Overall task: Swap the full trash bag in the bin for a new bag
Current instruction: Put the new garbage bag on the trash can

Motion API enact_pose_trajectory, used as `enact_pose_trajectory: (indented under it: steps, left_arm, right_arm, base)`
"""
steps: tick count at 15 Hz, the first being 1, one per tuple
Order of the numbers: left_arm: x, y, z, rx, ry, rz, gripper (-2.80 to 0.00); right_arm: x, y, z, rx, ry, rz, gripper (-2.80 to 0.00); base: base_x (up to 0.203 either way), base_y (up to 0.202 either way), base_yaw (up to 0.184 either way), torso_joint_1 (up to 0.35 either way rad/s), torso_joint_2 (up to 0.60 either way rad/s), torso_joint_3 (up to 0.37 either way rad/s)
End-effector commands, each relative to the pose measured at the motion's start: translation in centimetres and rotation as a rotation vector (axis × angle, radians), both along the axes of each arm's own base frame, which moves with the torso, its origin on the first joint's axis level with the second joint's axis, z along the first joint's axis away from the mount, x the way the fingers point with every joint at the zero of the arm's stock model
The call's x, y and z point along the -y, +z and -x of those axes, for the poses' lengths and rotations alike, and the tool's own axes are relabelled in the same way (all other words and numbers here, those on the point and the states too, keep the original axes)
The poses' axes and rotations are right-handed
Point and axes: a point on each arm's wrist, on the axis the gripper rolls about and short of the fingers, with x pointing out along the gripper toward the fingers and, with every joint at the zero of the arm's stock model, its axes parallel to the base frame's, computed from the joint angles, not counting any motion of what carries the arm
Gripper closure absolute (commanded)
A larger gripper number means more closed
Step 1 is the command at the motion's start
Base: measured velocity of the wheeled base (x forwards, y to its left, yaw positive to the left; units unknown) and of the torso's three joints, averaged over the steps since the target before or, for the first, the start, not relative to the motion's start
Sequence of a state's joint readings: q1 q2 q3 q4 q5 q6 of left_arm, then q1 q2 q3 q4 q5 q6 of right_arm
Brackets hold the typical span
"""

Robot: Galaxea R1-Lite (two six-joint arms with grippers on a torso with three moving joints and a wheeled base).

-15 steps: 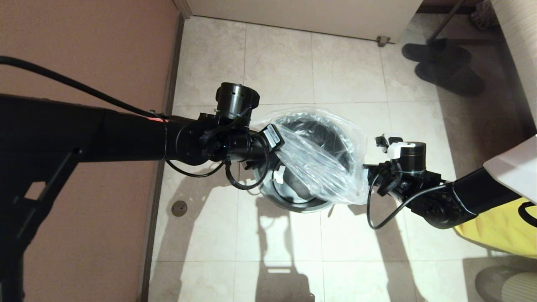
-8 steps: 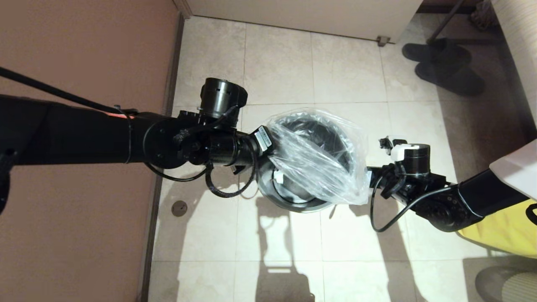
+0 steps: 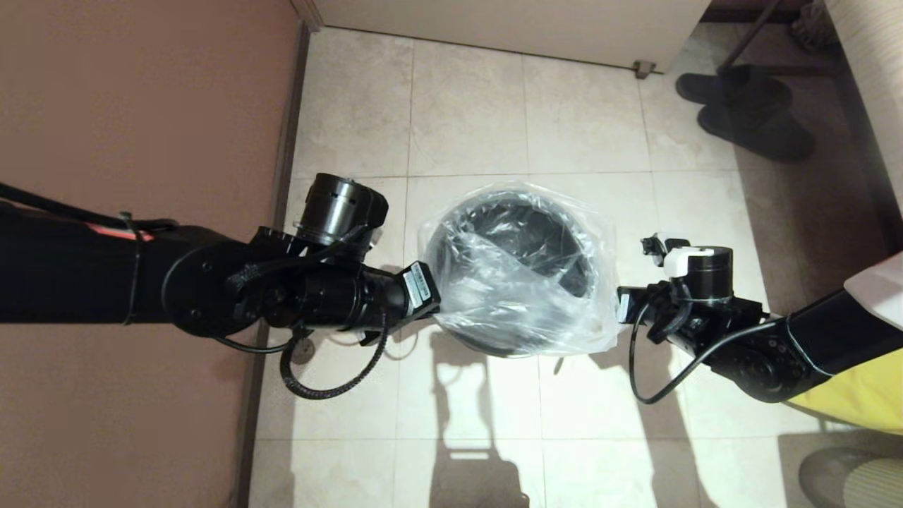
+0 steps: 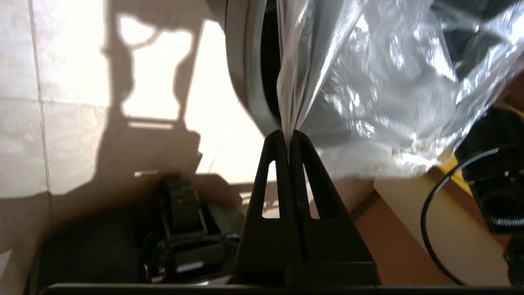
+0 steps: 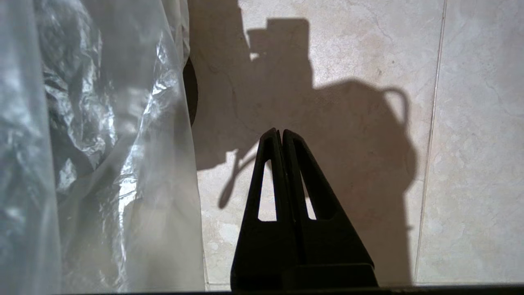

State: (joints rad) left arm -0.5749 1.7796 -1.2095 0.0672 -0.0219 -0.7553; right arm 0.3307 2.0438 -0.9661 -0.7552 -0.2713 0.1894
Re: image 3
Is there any beige door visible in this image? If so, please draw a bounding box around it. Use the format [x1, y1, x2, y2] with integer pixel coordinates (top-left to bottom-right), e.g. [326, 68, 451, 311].
[314, 0, 712, 74]

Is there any black round trash bin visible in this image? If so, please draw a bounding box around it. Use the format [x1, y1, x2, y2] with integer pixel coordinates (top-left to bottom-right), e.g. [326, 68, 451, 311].
[423, 187, 595, 358]

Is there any grey fuzzy object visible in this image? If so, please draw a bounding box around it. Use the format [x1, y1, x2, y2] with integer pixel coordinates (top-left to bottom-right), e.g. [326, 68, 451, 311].
[789, 0, 830, 52]

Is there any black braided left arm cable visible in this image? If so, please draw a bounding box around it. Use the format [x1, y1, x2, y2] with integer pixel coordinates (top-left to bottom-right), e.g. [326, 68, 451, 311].
[279, 310, 391, 401]

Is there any yellow bag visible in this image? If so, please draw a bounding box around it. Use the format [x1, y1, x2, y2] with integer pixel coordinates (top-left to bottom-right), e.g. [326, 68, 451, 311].
[787, 346, 903, 435]

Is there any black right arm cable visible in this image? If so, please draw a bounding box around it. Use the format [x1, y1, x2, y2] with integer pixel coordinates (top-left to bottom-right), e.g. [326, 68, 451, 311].
[627, 302, 778, 406]

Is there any black slipper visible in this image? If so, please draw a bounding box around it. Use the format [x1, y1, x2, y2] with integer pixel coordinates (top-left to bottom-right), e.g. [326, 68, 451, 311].
[697, 99, 816, 162]
[675, 66, 793, 109]

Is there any dark furniture leg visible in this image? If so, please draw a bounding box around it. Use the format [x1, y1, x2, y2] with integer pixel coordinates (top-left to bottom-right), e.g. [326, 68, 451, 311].
[718, 0, 786, 75]

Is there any beige striped upholstered furniture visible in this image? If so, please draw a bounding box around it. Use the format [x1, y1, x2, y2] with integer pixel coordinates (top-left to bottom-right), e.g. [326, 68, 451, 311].
[822, 0, 903, 212]

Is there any clear plastic trash bag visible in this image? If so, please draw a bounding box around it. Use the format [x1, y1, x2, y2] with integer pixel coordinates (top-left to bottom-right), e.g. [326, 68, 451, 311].
[417, 180, 622, 358]

